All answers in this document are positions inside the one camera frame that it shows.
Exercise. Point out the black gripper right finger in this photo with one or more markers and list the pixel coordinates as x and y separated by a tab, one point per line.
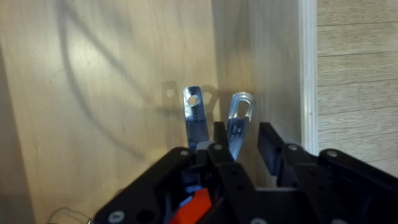
290	166

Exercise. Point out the wooden drawer box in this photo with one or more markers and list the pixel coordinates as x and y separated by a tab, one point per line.
104	83

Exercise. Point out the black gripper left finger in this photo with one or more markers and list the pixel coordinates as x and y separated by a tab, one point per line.
224	166

